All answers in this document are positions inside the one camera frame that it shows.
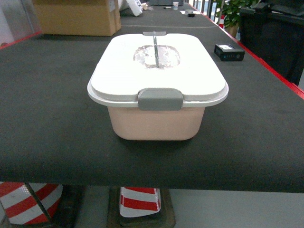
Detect pink plastic storage box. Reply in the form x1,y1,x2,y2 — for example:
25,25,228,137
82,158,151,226
108,107,205,141

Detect white box lid grey clips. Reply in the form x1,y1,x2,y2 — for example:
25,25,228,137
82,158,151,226
87,32,229,111

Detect brown cardboard box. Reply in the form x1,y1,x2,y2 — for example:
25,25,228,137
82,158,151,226
33,0,121,37

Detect small black electronic device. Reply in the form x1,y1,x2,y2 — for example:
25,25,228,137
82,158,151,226
214,44,245,61

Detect white paper cup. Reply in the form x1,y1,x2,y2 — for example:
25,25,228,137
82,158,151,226
172,1,179,10

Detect green potted plant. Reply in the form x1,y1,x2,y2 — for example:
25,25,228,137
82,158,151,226
215,0,258,38

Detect red white traffic cone left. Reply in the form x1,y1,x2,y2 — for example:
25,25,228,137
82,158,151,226
0,181,83,228

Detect red metal table frame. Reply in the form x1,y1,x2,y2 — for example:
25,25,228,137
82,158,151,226
0,7,304,102

